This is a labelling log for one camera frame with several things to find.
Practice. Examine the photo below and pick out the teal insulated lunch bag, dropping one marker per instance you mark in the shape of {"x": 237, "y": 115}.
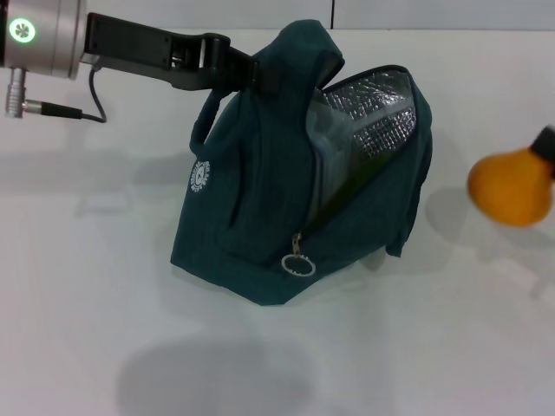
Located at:
{"x": 260, "y": 182}

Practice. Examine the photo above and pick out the orange pear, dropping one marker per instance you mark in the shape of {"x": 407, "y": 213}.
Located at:
{"x": 507, "y": 190}

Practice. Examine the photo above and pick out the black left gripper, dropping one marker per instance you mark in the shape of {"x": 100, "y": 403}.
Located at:
{"x": 139, "y": 50}

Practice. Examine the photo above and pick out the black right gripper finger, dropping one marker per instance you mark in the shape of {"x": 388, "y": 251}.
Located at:
{"x": 547, "y": 147}

